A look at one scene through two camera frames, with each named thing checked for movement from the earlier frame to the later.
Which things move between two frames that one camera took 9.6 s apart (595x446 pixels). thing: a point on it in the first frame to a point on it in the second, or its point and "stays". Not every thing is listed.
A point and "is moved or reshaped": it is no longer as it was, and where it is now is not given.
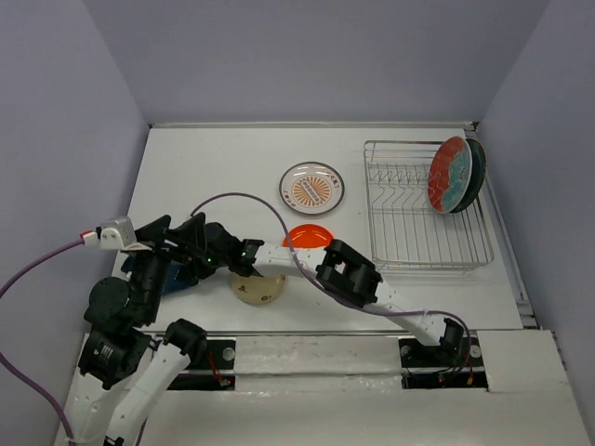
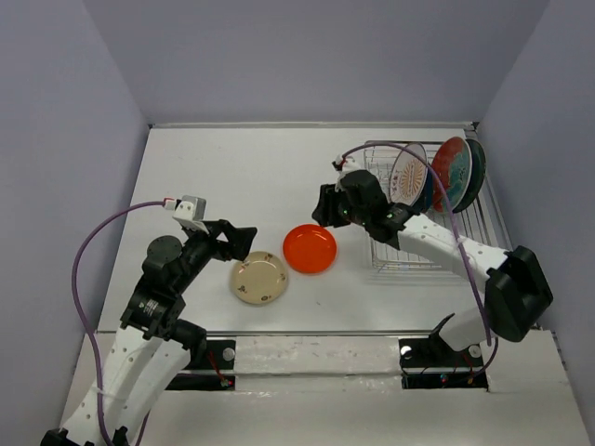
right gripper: [200, 273] to [326, 211]
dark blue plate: [171, 268] is moved or reshaped
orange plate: [308, 235] stays
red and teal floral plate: [450, 175] stays
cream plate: [257, 289] stays
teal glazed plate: [479, 172] stays
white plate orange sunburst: [311, 188] to [408, 174]
